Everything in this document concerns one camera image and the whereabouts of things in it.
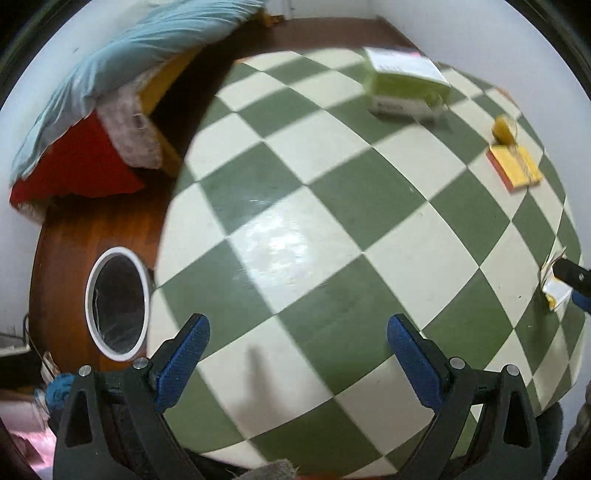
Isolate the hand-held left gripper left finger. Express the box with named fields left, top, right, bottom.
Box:
left=52, top=313, right=212, bottom=480

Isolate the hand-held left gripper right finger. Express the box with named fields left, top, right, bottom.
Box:
left=387, top=313, right=543, bottom=480

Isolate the white wrapper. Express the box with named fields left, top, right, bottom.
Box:
left=539, top=247, right=572, bottom=311

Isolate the white round trash bin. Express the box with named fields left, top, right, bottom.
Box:
left=84, top=247, right=152, bottom=361

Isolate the flat yellow pack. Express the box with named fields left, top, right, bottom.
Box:
left=486, top=143, right=544, bottom=193

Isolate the blue fuzzy cloth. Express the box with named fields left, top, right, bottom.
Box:
left=45, top=374, right=77, bottom=414

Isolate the crumpled yellow wrapper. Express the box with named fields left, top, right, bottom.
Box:
left=492, top=115, right=519, bottom=145

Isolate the dark device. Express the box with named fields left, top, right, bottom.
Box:
left=0, top=330, right=34, bottom=386

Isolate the pink printed cloth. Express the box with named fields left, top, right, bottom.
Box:
left=0, top=388, right=58, bottom=472

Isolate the green checkered tablecloth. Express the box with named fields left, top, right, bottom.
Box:
left=148, top=46, right=583, bottom=478

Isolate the red blanket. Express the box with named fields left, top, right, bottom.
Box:
left=9, top=111, right=146, bottom=217

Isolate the patterned mattress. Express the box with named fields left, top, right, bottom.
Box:
left=97, top=90, right=164, bottom=169

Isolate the green white carton box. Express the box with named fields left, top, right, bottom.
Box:
left=362, top=46, right=452, bottom=122

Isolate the light blue duvet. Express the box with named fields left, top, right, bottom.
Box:
left=11, top=0, right=267, bottom=181

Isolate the wooden bed frame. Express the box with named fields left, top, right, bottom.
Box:
left=139, top=11, right=283, bottom=178

